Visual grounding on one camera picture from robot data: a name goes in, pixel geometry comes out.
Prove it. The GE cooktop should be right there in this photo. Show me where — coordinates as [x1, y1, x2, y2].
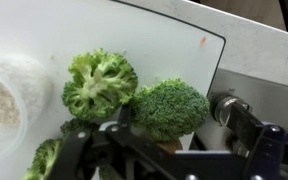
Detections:
[188, 67, 288, 158]

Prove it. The round-headed broccoli floret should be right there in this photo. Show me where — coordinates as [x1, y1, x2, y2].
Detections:
[130, 77, 212, 155]

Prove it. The small broccoli floret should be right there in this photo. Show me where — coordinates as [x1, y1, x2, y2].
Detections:
[22, 118, 100, 180]

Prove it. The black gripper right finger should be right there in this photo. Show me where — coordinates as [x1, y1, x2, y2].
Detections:
[224, 98, 287, 180]

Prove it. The broccoli floret with pale stalk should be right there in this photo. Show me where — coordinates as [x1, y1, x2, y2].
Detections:
[61, 48, 139, 122]

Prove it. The clear plastic container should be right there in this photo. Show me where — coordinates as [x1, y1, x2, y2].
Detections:
[0, 54, 54, 163]

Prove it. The white cutting board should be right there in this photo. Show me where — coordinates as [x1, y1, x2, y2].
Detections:
[0, 0, 227, 180]

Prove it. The metal stove knob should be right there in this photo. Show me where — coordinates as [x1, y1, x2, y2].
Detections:
[210, 92, 252, 127]

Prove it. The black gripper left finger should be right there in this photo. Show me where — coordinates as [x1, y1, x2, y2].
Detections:
[47, 104, 185, 180]

